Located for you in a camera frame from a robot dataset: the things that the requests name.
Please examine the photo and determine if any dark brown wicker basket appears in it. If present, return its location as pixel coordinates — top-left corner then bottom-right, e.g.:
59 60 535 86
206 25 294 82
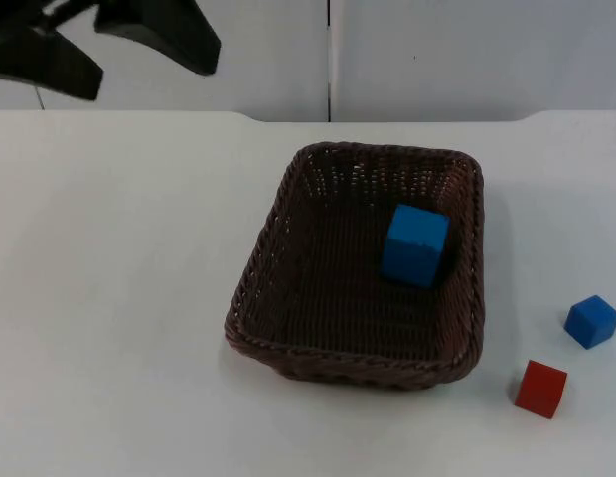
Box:
223 141 487 393

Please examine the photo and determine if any red cube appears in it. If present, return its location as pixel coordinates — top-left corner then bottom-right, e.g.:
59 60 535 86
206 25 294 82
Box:
514 360 569 420

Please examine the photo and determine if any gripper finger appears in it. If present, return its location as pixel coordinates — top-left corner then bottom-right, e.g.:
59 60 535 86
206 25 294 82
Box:
93 0 223 78
0 24 105 103

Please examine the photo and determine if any large blue cube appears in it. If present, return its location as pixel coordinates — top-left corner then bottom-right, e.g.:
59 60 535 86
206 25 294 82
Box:
380 203 451 290

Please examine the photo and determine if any small blue cube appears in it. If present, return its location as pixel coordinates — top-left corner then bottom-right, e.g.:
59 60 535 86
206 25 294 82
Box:
563 294 616 351

